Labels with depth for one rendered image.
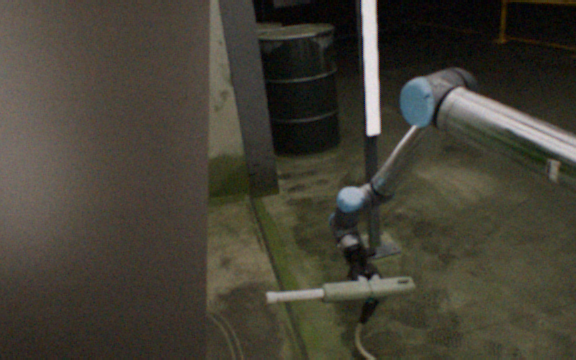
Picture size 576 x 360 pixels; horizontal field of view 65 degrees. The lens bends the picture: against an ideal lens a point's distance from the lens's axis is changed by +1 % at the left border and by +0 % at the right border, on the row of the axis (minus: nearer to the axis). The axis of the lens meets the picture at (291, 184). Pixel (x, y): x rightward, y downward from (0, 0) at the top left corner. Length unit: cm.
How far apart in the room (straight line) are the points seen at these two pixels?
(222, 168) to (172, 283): 233
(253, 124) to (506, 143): 189
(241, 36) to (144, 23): 223
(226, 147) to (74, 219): 233
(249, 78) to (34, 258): 227
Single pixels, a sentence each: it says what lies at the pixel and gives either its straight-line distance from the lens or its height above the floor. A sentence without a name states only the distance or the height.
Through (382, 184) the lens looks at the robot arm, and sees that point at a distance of 160.
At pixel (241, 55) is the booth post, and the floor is 89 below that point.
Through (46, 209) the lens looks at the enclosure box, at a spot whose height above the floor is 113.
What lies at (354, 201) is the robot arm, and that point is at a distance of 157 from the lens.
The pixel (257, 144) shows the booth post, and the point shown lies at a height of 36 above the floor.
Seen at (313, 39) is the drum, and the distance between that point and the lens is 320.
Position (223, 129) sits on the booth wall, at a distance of 271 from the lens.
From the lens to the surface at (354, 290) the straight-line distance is 145.
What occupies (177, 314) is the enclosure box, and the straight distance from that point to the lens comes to 50.
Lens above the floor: 130
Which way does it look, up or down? 25 degrees down
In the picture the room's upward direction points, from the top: 7 degrees counter-clockwise
